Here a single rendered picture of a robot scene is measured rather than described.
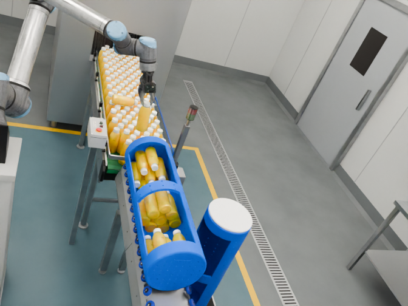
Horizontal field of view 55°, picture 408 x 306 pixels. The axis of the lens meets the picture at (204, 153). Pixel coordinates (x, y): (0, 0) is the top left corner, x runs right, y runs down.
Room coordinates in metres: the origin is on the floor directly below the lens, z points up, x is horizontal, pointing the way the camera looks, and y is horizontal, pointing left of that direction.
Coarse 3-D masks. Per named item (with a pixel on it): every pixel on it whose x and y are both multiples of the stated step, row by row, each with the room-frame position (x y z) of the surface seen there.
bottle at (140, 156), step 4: (136, 152) 1.93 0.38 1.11; (140, 152) 1.92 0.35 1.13; (144, 152) 1.95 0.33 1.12; (136, 156) 1.90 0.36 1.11; (140, 156) 1.89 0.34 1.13; (144, 156) 1.91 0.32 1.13; (136, 160) 1.87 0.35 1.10; (140, 160) 1.85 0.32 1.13; (144, 160) 1.86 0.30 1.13; (140, 164) 1.83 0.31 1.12; (144, 164) 1.83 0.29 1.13; (140, 168) 1.81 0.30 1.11; (144, 168) 1.81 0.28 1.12
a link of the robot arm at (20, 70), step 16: (32, 0) 2.00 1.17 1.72; (32, 16) 1.95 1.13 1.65; (48, 16) 2.04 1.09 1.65; (32, 32) 1.91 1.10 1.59; (16, 48) 1.84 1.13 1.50; (32, 48) 1.87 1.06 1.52; (16, 64) 1.77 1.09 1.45; (32, 64) 1.84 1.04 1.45; (16, 80) 1.72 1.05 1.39; (16, 96) 1.65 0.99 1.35; (16, 112) 1.65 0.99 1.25
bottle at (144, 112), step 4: (140, 108) 1.97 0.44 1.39; (144, 108) 1.96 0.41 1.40; (148, 108) 1.97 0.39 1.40; (140, 112) 1.95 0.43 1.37; (144, 112) 1.95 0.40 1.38; (148, 112) 1.96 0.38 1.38; (140, 116) 1.95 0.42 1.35; (144, 116) 1.95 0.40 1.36; (148, 116) 1.96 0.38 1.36; (140, 120) 1.95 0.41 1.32; (144, 120) 1.95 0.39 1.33; (148, 120) 1.97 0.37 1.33; (136, 124) 1.97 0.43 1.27; (140, 124) 1.94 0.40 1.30; (144, 124) 1.95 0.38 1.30; (136, 128) 1.95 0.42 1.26; (140, 128) 1.94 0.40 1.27; (144, 128) 1.96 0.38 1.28
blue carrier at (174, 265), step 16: (144, 144) 1.96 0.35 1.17; (160, 144) 2.01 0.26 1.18; (128, 160) 1.82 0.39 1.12; (128, 176) 1.74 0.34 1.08; (176, 176) 1.73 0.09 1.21; (144, 192) 1.54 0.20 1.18; (176, 192) 1.60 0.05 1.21; (192, 224) 1.44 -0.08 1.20; (144, 240) 1.29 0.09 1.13; (192, 240) 1.46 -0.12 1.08; (144, 256) 1.22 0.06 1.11; (160, 256) 1.18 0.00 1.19; (176, 256) 1.20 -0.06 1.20; (192, 256) 1.24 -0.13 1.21; (144, 272) 1.17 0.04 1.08; (160, 272) 1.18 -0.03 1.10; (176, 272) 1.22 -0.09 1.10; (192, 272) 1.26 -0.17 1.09; (160, 288) 1.20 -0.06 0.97; (176, 288) 1.24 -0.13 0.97
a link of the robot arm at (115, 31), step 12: (48, 0) 1.91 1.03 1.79; (60, 0) 1.90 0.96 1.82; (72, 0) 1.91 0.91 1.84; (72, 12) 1.88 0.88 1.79; (84, 12) 1.87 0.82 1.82; (96, 12) 1.89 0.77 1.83; (96, 24) 1.84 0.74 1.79; (108, 24) 1.83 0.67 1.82; (120, 24) 1.84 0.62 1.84; (108, 36) 1.83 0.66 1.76; (120, 36) 1.81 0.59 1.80; (120, 48) 1.88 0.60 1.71
